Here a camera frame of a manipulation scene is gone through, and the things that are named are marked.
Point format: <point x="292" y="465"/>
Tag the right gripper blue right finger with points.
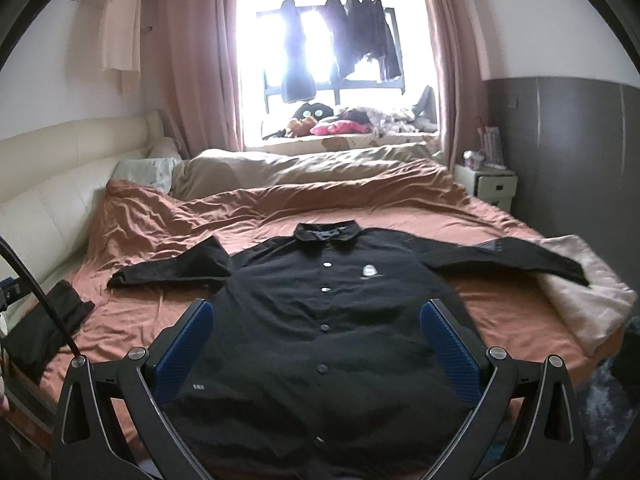
<point x="460" y="354"/>

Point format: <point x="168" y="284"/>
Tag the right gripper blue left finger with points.
<point x="175" y="350"/>

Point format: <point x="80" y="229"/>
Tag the black button-up shirt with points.
<point x="317" y="367"/>

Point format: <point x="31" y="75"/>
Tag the hanging dark clothes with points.
<point x="358" y="30"/>

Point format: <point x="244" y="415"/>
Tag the salmon pink duvet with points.
<point x="134" y="222"/>

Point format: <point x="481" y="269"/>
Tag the cream folded blanket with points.
<point x="594" y="311"/>

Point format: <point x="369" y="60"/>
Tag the folded black garment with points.
<point x="35" y="340"/>

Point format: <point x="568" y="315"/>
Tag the light green pillow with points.
<point x="155" y="172"/>

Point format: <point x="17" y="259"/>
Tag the beige blanket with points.
<point x="218" y="171"/>

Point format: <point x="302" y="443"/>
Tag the white nightstand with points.
<point x="493" y="186"/>

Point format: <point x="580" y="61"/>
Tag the cream padded headboard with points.
<point x="52" y="180"/>

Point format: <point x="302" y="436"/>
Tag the items on nightstand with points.
<point x="490" y="153"/>

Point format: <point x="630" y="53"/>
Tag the pink left curtain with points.
<point x="197" y="70"/>

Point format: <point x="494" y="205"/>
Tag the pink curtain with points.
<point x="461" y="90"/>
<point x="197" y="70"/>

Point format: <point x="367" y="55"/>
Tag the hanging beige cloth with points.
<point x="120" y="34"/>

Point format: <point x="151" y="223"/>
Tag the pink right curtain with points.
<point x="461" y="90"/>

